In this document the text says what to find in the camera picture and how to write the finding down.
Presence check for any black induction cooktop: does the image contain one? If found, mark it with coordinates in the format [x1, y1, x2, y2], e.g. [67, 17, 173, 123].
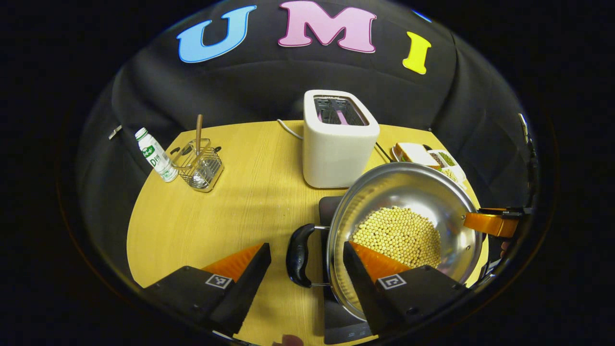
[319, 196, 380, 345]

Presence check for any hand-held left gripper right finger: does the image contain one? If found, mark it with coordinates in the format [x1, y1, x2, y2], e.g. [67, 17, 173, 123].
[342, 241, 467, 336]

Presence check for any white drink bottle green label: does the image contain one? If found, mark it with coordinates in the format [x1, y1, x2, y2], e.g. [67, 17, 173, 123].
[134, 127, 179, 183]

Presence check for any stainless steel pot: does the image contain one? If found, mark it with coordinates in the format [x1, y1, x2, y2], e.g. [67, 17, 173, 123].
[285, 162, 490, 321]

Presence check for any white toaster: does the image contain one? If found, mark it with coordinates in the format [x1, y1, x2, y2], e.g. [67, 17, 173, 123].
[303, 89, 381, 189]

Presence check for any pile of soybeans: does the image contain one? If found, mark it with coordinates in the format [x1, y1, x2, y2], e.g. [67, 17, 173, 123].
[351, 206, 443, 270]

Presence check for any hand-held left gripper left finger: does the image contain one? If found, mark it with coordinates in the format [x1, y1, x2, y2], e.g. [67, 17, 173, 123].
[142, 243, 272, 337]

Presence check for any white divided dish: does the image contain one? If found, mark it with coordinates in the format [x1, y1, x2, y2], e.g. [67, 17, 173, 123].
[428, 149, 467, 187]

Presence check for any white power cable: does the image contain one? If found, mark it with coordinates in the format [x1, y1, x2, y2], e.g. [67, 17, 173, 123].
[277, 119, 304, 141]

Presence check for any wire mesh utensil basket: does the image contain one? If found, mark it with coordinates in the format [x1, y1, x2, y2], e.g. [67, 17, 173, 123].
[172, 138, 225, 193]

